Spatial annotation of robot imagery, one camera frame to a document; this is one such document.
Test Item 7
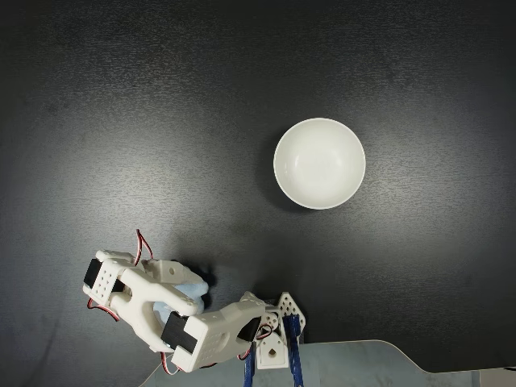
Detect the skyblue plush bear doll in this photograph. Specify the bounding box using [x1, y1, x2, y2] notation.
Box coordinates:
[152, 280, 210, 323]

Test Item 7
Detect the white bowl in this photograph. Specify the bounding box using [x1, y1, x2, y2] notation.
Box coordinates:
[273, 117, 367, 210]

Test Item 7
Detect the blue clamp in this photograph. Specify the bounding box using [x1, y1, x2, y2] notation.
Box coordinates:
[242, 349, 258, 387]
[281, 314, 308, 387]

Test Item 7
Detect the grey cloth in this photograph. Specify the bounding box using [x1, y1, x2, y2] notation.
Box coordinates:
[140, 339, 481, 387]

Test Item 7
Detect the red white gripper servo cable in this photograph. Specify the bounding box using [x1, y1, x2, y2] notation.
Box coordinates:
[135, 228, 155, 260]

